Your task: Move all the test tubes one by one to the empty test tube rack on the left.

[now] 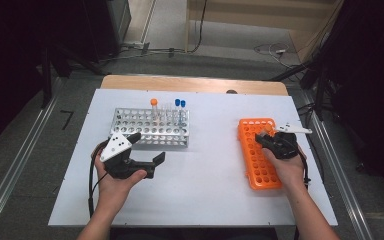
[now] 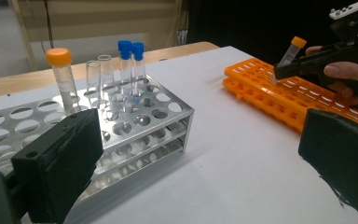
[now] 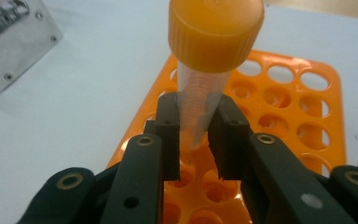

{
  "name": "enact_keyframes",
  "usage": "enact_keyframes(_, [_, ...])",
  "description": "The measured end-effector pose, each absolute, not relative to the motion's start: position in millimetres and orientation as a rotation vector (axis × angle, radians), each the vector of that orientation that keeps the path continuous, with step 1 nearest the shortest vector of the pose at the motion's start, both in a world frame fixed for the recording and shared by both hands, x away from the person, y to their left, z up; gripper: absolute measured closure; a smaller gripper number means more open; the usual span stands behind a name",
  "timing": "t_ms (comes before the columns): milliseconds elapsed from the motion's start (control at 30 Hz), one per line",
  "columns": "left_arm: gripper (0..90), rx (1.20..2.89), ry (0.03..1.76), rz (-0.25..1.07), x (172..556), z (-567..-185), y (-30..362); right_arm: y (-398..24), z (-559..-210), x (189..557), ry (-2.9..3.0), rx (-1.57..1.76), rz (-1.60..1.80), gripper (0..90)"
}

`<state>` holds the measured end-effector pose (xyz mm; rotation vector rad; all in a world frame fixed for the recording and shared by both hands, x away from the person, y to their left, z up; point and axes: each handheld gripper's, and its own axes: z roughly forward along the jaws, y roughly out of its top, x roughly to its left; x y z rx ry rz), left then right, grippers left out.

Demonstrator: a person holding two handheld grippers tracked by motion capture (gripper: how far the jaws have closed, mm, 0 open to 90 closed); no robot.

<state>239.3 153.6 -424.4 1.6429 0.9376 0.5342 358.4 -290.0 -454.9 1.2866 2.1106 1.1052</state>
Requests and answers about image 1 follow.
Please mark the dark curtain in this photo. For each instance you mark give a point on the dark curtain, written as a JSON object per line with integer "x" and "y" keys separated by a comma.
{"x": 6, "y": 66}
{"x": 373, "y": 83}

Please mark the clear test tube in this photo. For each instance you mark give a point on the clear test tube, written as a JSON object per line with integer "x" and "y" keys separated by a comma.
{"x": 169, "y": 109}
{"x": 163, "y": 110}

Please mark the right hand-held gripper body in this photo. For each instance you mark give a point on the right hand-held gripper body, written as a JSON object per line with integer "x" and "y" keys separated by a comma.
{"x": 283, "y": 145}

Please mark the blue capped test tube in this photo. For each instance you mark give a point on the blue capped test tube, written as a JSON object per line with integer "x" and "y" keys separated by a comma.
{"x": 177, "y": 102}
{"x": 183, "y": 103}

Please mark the silver metal test tube rack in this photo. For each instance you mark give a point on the silver metal test tube rack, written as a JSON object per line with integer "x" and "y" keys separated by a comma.
{"x": 166, "y": 141}

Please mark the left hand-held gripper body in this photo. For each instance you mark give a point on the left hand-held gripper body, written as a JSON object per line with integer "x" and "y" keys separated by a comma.
{"x": 115, "y": 150}

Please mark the grey power strip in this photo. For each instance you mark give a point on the grey power strip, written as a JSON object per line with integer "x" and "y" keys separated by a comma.
{"x": 135, "y": 44}

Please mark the person's right hand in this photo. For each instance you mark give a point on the person's right hand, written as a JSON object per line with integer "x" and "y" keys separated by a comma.
{"x": 288, "y": 170}

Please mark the black metal stand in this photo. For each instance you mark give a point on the black metal stand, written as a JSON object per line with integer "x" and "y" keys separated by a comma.
{"x": 320, "y": 93}

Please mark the aluminium floor rail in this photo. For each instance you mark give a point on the aluminium floor rail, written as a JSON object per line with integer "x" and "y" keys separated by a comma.
{"x": 10, "y": 173}
{"x": 351, "y": 213}

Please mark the beige wooden cabinet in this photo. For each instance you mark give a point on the beige wooden cabinet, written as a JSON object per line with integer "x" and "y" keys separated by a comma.
{"x": 246, "y": 16}

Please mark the wooden table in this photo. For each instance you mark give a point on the wooden table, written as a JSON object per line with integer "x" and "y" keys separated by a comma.
{"x": 196, "y": 85}

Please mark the white table board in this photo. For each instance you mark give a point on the white table board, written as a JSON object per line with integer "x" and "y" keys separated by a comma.
{"x": 213, "y": 186}

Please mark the orange plastic test tube rack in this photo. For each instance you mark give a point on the orange plastic test tube rack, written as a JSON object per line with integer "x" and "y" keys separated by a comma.
{"x": 243, "y": 160}

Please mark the black cabinet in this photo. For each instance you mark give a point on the black cabinet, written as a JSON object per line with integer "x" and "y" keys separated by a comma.
{"x": 120, "y": 20}

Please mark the person's left hand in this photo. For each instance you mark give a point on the person's left hand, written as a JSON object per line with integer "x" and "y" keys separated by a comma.
{"x": 113, "y": 190}

